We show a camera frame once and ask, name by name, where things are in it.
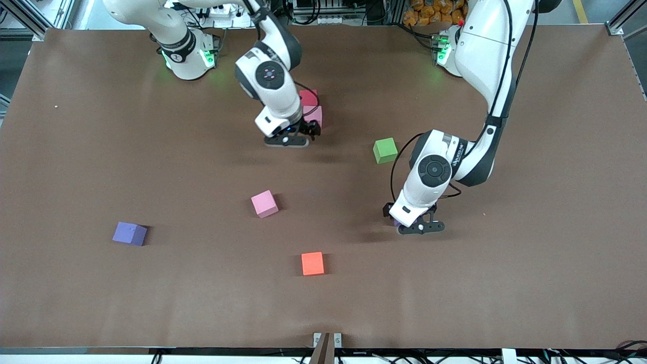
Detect pink foam block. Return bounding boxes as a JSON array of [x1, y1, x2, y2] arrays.
[[251, 190, 280, 219], [302, 105, 324, 130]]

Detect green foam block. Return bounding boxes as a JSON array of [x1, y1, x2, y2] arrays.
[[373, 137, 398, 165]]

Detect orange foam block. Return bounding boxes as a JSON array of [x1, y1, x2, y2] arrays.
[[301, 251, 326, 277]]

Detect grey power strip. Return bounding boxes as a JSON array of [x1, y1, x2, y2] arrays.
[[295, 13, 350, 26]]

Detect white power strip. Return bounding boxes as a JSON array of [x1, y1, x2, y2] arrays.
[[198, 4, 254, 29]]

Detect orange snack bag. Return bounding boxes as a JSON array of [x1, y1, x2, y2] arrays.
[[403, 0, 469, 27]]

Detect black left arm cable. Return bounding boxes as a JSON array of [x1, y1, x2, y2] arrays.
[[390, 0, 539, 204]]

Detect small metal bracket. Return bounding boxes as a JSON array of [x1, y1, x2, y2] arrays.
[[313, 332, 343, 349]]

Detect black floor cable bundle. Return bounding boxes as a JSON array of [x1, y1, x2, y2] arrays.
[[542, 340, 647, 364]]

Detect aluminium frame profile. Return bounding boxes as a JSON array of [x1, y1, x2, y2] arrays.
[[0, 0, 76, 42], [606, 0, 647, 39]]

